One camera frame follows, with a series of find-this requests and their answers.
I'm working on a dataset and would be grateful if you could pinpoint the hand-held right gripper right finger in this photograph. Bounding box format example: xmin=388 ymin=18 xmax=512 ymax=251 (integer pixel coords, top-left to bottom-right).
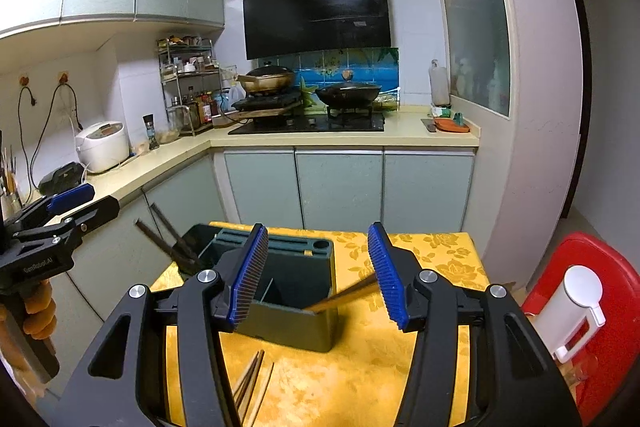
xmin=367 ymin=222 xmax=583 ymax=427

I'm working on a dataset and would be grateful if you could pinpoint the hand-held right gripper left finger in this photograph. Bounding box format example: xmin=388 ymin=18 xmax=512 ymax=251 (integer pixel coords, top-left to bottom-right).
xmin=64 ymin=222 xmax=271 ymax=427

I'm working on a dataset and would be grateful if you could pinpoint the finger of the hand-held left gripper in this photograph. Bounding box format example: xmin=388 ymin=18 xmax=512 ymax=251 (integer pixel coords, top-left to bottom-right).
xmin=50 ymin=196 xmax=121 ymax=248
xmin=2 ymin=183 xmax=96 ymax=233

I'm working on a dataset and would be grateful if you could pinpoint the dark green utensil holder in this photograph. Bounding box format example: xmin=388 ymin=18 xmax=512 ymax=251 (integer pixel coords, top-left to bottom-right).
xmin=172 ymin=223 xmax=337 ymax=354

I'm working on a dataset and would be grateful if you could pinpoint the light wooden chopstick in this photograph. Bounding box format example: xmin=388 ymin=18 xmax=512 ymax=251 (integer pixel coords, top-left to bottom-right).
xmin=244 ymin=361 xmax=276 ymax=427
xmin=304 ymin=274 xmax=381 ymax=314

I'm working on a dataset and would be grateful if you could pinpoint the dark wooden chopstick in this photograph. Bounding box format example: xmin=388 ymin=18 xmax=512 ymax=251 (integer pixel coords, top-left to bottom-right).
xmin=135 ymin=218 xmax=193 ymax=270
xmin=150 ymin=203 xmax=203 ymax=265
xmin=231 ymin=349 xmax=262 ymax=408

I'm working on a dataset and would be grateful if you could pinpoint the reddish brown wooden chopstick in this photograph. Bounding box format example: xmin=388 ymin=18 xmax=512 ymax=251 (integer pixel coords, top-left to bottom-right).
xmin=235 ymin=351 xmax=266 ymax=423

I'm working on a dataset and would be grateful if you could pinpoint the person's left hand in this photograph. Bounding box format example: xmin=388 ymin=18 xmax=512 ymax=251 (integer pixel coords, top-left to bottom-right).
xmin=22 ymin=279 xmax=58 ymax=340

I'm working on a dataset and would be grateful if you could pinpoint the black countertop appliance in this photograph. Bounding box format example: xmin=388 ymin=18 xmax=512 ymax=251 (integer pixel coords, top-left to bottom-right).
xmin=38 ymin=162 xmax=87 ymax=196

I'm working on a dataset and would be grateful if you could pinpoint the utensil cup with chopsticks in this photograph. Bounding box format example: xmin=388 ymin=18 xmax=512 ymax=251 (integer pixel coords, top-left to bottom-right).
xmin=0 ymin=144 xmax=23 ymax=220

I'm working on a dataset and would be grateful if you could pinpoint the white rice cooker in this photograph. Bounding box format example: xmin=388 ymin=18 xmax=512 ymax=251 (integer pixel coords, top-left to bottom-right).
xmin=75 ymin=121 xmax=131 ymax=174

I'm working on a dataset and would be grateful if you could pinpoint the black pepper grinder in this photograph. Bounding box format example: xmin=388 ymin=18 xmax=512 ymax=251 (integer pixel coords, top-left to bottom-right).
xmin=143 ymin=114 xmax=161 ymax=151

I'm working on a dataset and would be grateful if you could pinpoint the yellow floral tablecloth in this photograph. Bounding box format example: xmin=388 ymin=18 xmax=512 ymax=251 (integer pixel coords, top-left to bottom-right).
xmin=150 ymin=221 xmax=488 ymax=427

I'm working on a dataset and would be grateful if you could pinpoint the beige kitchen countertop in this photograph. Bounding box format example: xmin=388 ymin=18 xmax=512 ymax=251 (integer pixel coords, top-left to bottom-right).
xmin=20 ymin=104 xmax=481 ymax=208

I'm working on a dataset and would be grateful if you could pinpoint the metal spice rack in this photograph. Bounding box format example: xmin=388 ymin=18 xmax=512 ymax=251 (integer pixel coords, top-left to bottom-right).
xmin=156 ymin=34 xmax=223 ymax=136

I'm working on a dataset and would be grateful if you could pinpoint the orange tray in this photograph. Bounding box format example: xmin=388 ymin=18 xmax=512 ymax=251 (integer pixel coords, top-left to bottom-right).
xmin=421 ymin=109 xmax=472 ymax=134

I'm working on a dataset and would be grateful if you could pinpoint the black gas stove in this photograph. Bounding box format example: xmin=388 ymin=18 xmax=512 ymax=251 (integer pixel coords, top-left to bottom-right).
xmin=228 ymin=107 xmax=386 ymax=136

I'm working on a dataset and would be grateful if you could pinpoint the white electric kettle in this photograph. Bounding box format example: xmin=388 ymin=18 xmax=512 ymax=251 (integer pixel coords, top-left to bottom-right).
xmin=540 ymin=265 xmax=607 ymax=364

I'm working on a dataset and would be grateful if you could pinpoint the black wok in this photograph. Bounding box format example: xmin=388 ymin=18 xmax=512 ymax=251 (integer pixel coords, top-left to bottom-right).
xmin=315 ymin=72 xmax=383 ymax=108

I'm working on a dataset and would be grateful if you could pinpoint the white plastic bottle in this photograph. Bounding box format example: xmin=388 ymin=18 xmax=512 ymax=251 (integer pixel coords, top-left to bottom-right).
xmin=428 ymin=59 xmax=452 ymax=106

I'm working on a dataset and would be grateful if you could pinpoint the red plastic chair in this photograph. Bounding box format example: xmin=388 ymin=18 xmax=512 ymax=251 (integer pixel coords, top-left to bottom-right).
xmin=520 ymin=232 xmax=640 ymax=427

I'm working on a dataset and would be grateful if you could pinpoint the frosted glass window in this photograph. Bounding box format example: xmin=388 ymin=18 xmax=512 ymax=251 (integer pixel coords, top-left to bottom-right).
xmin=427 ymin=0 xmax=512 ymax=118

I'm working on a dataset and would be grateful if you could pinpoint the orange hook with black cord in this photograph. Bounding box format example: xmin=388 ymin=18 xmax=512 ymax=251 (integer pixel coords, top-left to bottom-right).
xmin=30 ymin=71 xmax=84 ymax=198
xmin=17 ymin=74 xmax=38 ymax=202

